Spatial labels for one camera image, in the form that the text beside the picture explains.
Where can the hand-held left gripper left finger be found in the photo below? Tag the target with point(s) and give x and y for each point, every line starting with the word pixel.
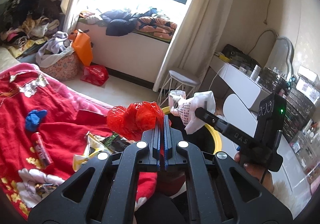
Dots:
pixel 160 139

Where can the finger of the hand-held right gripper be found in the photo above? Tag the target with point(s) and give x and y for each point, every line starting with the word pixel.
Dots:
pixel 235 135

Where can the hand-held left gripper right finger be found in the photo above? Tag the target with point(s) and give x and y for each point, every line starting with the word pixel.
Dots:
pixel 167 139

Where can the yellow rimmed black trash bin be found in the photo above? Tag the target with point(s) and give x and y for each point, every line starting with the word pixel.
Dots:
pixel 217 139

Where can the red plastic bag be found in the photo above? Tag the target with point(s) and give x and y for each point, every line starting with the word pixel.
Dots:
pixel 135 119

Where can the white printed plastic bag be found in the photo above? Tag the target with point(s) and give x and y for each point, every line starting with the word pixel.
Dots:
pixel 192 111

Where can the dark snack wrapper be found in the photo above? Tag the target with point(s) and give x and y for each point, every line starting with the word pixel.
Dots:
pixel 45 187
pixel 115 142

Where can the yellow snack wrapper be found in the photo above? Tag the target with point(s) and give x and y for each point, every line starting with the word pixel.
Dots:
pixel 93 142

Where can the red printed snack packet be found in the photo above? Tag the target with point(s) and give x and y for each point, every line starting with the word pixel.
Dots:
pixel 41 149

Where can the blue wrapper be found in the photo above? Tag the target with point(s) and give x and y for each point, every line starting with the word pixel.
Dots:
pixel 35 119

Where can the person's right forearm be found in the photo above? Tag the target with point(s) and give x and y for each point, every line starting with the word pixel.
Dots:
pixel 282 186

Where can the person's right hand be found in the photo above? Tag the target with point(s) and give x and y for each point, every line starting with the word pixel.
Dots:
pixel 257 175

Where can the white rounded cabinet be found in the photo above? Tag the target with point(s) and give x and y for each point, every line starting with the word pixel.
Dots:
pixel 240 106

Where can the clear cosmetics organiser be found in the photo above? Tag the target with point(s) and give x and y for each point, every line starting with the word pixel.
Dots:
pixel 300 104

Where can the silver framed mirror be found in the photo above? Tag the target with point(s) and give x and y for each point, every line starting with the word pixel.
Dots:
pixel 283 51

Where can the yellow box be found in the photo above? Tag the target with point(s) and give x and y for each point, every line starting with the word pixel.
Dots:
pixel 223 58

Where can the black bag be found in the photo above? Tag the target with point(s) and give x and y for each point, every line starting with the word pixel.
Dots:
pixel 235 53

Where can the white window seat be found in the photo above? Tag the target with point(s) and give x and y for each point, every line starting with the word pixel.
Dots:
pixel 130 59

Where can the red shopping bag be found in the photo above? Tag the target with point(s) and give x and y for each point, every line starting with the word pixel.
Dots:
pixel 96 74

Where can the red floral blanket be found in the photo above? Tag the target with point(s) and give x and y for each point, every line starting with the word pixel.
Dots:
pixel 62 126

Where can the orange patterned blanket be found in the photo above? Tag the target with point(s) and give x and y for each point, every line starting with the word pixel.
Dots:
pixel 160 25

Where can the wide cream curtain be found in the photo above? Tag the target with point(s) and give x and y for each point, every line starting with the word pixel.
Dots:
pixel 200 26

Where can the floral fabric basket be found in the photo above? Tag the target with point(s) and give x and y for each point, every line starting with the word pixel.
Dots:
pixel 65 66

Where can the dark padded jacket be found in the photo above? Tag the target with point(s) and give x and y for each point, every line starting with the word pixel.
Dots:
pixel 117 26

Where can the orange paper bag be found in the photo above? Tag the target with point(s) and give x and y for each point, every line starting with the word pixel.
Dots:
pixel 82 46

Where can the pale folded cloth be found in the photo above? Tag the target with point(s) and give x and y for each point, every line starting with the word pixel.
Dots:
pixel 90 19

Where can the grey white garment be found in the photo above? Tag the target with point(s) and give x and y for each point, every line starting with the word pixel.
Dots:
pixel 52 46

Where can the narrow cream curtain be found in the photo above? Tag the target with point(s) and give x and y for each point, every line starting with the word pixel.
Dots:
pixel 72 1

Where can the bed with cream sheet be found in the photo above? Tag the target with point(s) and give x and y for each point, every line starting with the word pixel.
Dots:
pixel 7 60

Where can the pile of mixed clothes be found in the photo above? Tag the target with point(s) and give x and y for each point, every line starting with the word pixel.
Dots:
pixel 27 14

